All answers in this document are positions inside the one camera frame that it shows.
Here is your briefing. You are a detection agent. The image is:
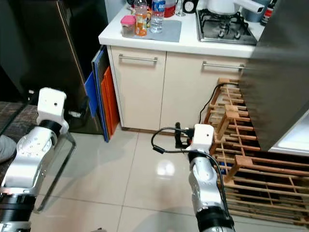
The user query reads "orange flat board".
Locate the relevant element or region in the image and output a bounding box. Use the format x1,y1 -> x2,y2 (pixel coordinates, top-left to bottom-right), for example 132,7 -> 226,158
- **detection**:
100,66 -> 120,140

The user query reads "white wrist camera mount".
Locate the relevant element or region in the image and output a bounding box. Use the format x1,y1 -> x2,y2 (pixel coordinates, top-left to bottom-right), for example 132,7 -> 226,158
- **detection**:
38,87 -> 70,131
188,124 -> 215,154

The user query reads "grey upholstered metal chair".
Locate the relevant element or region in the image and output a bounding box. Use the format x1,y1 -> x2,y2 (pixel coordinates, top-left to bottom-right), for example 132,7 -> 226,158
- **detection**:
0,101 -> 78,214

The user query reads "orange drink bottle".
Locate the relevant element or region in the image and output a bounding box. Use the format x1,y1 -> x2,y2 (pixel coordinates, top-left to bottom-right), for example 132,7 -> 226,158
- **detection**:
134,0 -> 149,37

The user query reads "wooden slatted rack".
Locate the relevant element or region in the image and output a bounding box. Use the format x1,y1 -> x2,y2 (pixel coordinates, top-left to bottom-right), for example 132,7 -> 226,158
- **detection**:
203,77 -> 309,228

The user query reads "cream kitchen base cabinet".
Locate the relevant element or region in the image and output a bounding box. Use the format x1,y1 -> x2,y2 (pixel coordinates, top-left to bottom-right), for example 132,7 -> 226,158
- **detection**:
99,0 -> 271,133

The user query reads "blue flat board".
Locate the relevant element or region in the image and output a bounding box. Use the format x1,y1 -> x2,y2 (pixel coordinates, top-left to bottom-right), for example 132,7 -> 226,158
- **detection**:
84,72 -> 102,131

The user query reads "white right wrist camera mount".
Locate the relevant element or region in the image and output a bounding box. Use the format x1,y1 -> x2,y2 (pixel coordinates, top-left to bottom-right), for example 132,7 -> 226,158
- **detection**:
188,124 -> 215,154

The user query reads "dark sauce bottle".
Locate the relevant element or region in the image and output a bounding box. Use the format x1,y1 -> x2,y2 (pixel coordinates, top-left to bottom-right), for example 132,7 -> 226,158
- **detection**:
261,0 -> 277,26

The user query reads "clear stemmed glass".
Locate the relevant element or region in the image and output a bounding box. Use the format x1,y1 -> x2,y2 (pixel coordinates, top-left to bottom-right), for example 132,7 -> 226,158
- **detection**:
175,0 -> 184,16

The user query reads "pink lidded clear container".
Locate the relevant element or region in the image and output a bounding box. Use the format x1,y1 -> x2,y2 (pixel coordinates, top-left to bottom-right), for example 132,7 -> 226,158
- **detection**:
120,15 -> 137,38

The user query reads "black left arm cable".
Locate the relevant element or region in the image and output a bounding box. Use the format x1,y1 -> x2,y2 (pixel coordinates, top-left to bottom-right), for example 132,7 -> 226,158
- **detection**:
0,97 -> 40,138

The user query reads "red jar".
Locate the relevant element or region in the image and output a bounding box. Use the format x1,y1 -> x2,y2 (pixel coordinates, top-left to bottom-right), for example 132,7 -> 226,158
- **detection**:
165,0 -> 177,18

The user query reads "grey counter mat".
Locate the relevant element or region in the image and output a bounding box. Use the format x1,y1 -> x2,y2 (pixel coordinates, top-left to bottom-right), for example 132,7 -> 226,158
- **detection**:
128,19 -> 183,43

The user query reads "white long-handled pot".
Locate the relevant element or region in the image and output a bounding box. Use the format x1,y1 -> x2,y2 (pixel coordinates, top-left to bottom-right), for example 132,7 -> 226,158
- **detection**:
207,0 -> 266,15

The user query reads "black power cord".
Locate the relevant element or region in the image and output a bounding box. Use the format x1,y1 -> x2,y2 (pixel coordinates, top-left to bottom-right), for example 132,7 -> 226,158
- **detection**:
204,82 -> 239,125

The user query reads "white topped side counter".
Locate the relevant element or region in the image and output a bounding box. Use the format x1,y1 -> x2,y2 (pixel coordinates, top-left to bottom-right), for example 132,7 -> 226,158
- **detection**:
268,109 -> 309,158

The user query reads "black and white speaker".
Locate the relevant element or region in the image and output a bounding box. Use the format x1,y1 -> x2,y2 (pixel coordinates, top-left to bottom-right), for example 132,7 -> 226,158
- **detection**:
183,0 -> 198,14

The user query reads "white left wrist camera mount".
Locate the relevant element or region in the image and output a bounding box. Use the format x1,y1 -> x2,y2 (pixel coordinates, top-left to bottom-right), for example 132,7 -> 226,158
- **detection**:
38,87 -> 70,131

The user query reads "light grey cushion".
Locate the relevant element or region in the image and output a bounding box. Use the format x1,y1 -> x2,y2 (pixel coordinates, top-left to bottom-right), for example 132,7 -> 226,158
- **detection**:
0,135 -> 18,163

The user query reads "dark grey mini fridge door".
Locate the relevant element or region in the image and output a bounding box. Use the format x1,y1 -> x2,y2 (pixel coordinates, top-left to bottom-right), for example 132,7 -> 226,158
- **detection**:
238,0 -> 309,151

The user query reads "tall black refrigerator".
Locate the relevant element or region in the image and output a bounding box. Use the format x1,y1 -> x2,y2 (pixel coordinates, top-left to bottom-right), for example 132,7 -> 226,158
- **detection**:
0,0 -> 102,136

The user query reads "silver cabinet bar handle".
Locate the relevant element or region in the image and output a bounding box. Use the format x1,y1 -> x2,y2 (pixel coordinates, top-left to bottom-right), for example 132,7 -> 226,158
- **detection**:
118,54 -> 158,64
202,61 -> 246,70

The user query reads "steel gas stove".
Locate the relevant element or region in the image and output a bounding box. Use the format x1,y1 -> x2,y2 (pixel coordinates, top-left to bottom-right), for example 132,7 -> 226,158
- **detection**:
195,8 -> 266,46

